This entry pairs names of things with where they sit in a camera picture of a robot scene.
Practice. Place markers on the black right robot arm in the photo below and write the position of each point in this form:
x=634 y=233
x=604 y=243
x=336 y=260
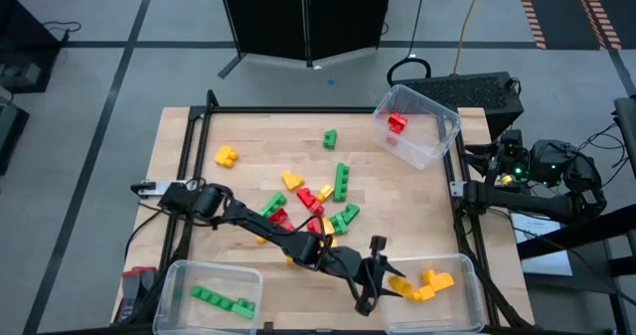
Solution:
x=522 y=203

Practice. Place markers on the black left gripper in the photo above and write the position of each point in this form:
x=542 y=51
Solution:
x=360 y=273

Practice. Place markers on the red and grey tool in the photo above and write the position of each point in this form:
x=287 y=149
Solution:
x=134 y=290

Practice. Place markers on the black perforated computer case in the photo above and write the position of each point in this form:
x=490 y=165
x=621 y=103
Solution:
x=462 y=94

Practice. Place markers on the silver mounting bracket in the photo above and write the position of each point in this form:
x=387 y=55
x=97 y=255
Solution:
x=457 y=189
x=149 y=188

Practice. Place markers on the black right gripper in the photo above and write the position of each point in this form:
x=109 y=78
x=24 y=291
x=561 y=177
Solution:
x=512 y=156

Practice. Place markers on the black frame beam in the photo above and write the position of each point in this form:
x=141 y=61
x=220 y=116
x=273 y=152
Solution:
x=571 y=238

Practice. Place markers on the black rig upright post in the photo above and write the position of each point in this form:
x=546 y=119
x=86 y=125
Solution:
x=212 y=99

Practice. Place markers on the black equipment case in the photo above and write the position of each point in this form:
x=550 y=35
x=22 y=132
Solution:
x=10 y=131

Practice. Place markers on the black folding partition screen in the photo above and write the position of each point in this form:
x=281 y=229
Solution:
x=268 y=12

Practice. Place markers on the long green toy block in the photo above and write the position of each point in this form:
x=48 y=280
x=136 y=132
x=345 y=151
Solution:
x=341 y=182
x=212 y=296

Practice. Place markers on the white paper sheet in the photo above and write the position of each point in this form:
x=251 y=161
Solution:
x=546 y=260

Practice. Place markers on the black striped floor mat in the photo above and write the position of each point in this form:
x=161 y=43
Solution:
x=561 y=7

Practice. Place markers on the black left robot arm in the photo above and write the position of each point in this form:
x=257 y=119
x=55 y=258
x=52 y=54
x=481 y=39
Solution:
x=248 y=216

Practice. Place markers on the clear plastic bin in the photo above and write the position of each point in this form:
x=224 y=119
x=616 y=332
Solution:
x=432 y=136
x=174 y=300
x=447 y=310

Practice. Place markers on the large yellow toy block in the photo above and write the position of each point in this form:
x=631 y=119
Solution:
x=289 y=259

